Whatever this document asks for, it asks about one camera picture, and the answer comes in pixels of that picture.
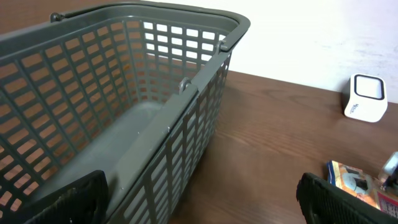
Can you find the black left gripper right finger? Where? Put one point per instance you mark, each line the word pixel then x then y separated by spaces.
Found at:
pixel 324 203

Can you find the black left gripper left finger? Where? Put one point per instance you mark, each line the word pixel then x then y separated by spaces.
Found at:
pixel 82 201

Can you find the cream snack bag blue edges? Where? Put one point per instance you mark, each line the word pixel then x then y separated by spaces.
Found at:
pixel 362 186

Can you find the white barcode scanner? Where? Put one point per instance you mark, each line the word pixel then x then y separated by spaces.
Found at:
pixel 364 98

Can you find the dark grey plastic basket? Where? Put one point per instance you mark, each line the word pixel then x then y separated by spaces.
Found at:
pixel 129 88

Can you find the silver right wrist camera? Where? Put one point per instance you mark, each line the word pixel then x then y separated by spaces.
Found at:
pixel 388 173

